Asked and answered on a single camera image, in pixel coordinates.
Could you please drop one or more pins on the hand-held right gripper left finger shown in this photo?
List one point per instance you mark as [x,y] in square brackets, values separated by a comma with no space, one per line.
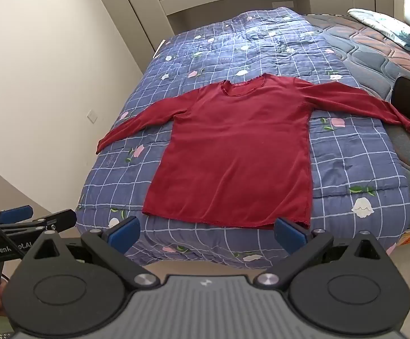
[123,233]

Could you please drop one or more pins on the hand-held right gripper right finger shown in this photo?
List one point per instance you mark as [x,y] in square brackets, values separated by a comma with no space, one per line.
[289,235]

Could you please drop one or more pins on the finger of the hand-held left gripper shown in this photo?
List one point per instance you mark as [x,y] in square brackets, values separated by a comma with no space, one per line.
[16,214]
[62,219]

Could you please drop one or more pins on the red long-sleeve shirt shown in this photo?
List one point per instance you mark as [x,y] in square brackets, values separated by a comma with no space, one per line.
[240,148]

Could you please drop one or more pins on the person's left hand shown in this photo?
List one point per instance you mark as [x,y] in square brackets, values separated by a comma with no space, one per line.
[0,296]

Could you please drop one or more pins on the blue checked floral quilt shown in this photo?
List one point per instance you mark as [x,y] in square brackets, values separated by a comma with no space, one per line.
[226,53]

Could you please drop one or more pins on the grey quilted mattress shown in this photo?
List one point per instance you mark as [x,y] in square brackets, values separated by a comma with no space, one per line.
[364,53]

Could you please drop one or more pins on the light folded blanket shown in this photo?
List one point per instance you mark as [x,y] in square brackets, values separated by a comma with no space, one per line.
[388,24]

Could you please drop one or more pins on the white wall socket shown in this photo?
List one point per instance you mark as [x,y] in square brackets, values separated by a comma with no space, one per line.
[92,115]

